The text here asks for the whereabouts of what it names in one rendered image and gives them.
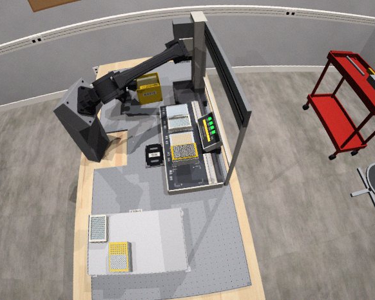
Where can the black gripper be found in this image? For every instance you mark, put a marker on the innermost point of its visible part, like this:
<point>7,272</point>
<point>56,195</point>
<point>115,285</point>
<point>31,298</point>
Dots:
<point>122,96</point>

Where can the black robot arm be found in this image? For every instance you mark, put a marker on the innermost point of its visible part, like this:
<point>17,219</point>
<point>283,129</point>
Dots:
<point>105,89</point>

